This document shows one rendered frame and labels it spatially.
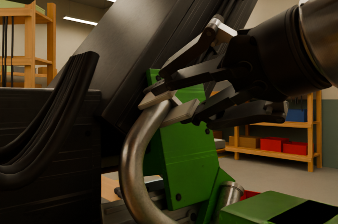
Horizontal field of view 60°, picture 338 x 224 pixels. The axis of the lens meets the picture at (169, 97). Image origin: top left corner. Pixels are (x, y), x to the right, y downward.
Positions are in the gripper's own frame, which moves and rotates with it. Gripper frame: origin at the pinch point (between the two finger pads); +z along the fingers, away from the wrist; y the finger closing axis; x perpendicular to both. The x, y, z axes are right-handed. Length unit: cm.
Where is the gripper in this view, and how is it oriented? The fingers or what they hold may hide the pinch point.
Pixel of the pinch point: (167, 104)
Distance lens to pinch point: 39.1
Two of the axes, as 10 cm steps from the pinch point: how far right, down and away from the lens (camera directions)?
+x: -4.3, 6.6, -6.1
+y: -6.5, -7.0, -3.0
